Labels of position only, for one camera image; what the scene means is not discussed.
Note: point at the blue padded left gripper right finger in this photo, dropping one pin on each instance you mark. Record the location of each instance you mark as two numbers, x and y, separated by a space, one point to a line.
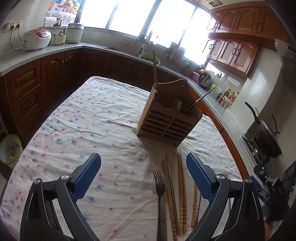
203 176

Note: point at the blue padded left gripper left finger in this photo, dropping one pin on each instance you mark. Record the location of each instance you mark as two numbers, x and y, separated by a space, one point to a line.
83 175

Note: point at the stainless steel fork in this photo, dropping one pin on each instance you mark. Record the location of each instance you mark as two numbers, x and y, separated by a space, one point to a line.
160 190

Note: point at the brown wooden chopstick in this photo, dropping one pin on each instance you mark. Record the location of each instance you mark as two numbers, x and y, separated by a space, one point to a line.
171 200

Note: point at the grey kitchen countertop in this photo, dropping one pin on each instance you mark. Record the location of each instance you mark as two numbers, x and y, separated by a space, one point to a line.
87 60

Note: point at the short bamboo chopstick right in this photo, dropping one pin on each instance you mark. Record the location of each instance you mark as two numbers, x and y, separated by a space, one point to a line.
194 212

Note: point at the white floral tablecloth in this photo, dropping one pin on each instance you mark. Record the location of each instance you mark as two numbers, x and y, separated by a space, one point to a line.
101 117

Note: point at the light bamboo chopstick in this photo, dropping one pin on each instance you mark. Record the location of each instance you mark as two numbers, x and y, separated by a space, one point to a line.
181 200
183 195

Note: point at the black wok with lid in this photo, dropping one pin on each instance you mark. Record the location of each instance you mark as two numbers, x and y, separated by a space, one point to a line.
265 136

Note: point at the gas stove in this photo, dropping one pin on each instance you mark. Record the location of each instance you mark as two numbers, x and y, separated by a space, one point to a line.
255 150

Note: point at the wooden utensil holder box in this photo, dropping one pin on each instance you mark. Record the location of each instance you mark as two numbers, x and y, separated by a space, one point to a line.
170 113

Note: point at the green trash bin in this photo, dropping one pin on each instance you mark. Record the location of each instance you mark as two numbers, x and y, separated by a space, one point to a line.
11 150

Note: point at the condiment bottles group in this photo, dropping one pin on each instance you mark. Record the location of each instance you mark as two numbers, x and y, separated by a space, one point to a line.
227 98

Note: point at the green apple shaped object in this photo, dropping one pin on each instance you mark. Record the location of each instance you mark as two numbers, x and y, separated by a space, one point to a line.
213 87

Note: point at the steel electric kettle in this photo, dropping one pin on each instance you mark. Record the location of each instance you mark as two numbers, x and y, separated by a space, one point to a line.
204 80

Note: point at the lower wooden base cabinets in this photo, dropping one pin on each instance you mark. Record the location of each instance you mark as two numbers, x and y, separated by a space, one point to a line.
26 114

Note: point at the dish drying rack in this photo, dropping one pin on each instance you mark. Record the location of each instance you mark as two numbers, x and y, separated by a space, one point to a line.
175 59

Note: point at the tall wooden chopstick in holder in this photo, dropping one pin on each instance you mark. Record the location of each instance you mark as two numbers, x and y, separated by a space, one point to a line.
155 70

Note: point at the green colander bowl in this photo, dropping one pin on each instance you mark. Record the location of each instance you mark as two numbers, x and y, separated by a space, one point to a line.
149 57

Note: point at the steel range hood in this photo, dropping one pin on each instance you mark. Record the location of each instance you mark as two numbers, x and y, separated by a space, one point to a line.
287 55

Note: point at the small white pot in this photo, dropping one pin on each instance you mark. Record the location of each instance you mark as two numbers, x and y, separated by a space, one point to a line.
58 39

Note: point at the large white cooker pot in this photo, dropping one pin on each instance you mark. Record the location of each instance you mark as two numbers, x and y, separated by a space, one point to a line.
74 33

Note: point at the white pink rice cooker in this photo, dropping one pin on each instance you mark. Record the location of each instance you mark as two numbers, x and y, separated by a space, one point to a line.
36 39

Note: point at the chrome sink faucet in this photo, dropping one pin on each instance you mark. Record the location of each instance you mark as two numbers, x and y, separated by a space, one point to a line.
142 37

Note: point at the colourful fruit poster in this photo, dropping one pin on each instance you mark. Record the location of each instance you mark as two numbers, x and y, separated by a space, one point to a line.
66 10

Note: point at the upper wooden wall cabinets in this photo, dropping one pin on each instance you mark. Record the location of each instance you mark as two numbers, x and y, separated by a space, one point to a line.
238 31

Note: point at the wall power socket strip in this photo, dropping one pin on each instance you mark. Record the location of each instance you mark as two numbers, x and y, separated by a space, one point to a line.
12 26

